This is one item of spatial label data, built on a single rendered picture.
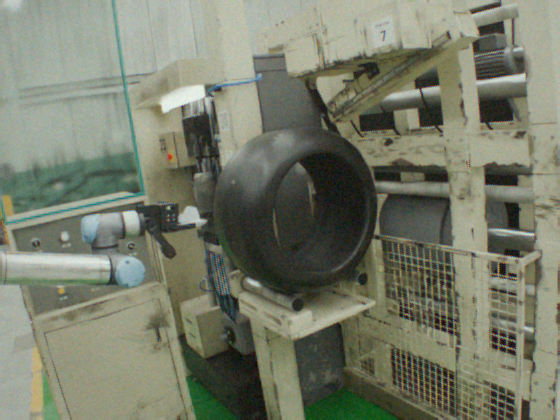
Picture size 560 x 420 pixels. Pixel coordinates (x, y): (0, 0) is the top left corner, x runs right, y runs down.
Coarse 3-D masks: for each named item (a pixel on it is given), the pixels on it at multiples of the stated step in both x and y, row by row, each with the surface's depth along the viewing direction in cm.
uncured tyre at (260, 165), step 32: (320, 128) 149; (256, 160) 137; (288, 160) 138; (320, 160) 175; (352, 160) 151; (224, 192) 145; (256, 192) 134; (320, 192) 179; (352, 192) 173; (224, 224) 145; (256, 224) 134; (320, 224) 180; (352, 224) 173; (256, 256) 138; (288, 256) 173; (320, 256) 177; (352, 256) 154; (288, 288) 145; (320, 288) 150
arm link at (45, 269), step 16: (0, 256) 90; (16, 256) 93; (32, 256) 95; (48, 256) 98; (64, 256) 101; (80, 256) 103; (96, 256) 106; (112, 256) 109; (128, 256) 110; (0, 272) 89; (16, 272) 92; (32, 272) 94; (48, 272) 96; (64, 272) 99; (80, 272) 101; (96, 272) 104; (112, 272) 107; (128, 272) 107; (144, 272) 111
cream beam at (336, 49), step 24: (336, 24) 147; (360, 24) 138; (408, 24) 127; (288, 48) 172; (312, 48) 160; (336, 48) 150; (360, 48) 140; (384, 48) 132; (408, 48) 128; (288, 72) 175; (312, 72) 165; (336, 72) 175
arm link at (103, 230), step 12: (96, 216) 118; (108, 216) 120; (120, 216) 121; (84, 228) 116; (96, 228) 116; (108, 228) 118; (120, 228) 120; (84, 240) 117; (96, 240) 118; (108, 240) 118
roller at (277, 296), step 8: (248, 280) 169; (248, 288) 169; (256, 288) 163; (264, 288) 159; (272, 288) 156; (264, 296) 159; (272, 296) 154; (280, 296) 150; (288, 296) 147; (296, 296) 147; (280, 304) 151; (288, 304) 145; (296, 304) 144
